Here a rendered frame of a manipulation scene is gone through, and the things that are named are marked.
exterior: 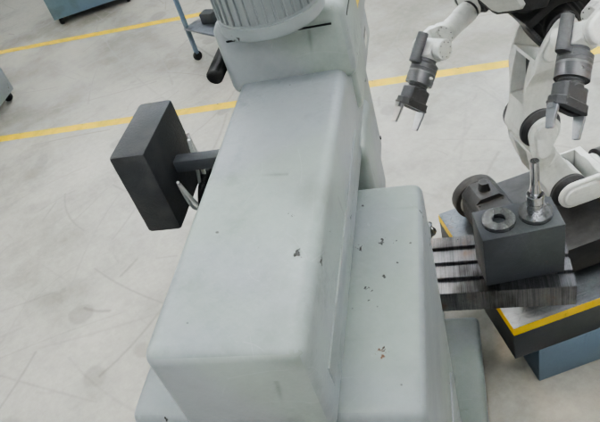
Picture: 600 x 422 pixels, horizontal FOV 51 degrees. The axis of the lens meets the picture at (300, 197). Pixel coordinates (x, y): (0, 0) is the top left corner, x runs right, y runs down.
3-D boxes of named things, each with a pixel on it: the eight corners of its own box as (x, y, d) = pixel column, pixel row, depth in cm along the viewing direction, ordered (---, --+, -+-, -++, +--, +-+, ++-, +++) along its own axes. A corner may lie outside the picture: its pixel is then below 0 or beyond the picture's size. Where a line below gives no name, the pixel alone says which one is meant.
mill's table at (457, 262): (195, 272, 228) (187, 258, 223) (562, 244, 196) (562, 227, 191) (177, 325, 211) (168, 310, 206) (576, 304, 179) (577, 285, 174)
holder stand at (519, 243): (476, 256, 191) (470, 208, 178) (550, 241, 188) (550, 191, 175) (487, 286, 181) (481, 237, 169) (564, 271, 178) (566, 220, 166)
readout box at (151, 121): (170, 175, 154) (134, 103, 141) (204, 170, 152) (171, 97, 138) (144, 233, 139) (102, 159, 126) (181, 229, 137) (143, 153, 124)
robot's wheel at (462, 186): (495, 202, 277) (494, 167, 264) (501, 209, 273) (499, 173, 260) (453, 217, 276) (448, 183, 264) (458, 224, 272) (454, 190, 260)
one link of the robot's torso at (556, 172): (568, 168, 247) (529, 82, 219) (598, 198, 232) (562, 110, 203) (533, 190, 250) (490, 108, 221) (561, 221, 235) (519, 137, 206)
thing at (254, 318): (275, 121, 152) (251, 48, 139) (369, 109, 146) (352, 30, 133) (190, 437, 93) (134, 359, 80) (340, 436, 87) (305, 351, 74)
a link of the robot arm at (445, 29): (414, 61, 208) (438, 37, 212) (435, 63, 201) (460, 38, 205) (407, 45, 204) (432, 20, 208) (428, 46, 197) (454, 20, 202)
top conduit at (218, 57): (250, -9, 161) (246, -22, 159) (266, -13, 160) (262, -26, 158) (209, 86, 128) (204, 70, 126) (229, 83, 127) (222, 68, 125)
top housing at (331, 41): (270, -2, 165) (252, -63, 155) (370, -21, 158) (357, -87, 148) (233, 98, 130) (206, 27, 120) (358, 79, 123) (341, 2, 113)
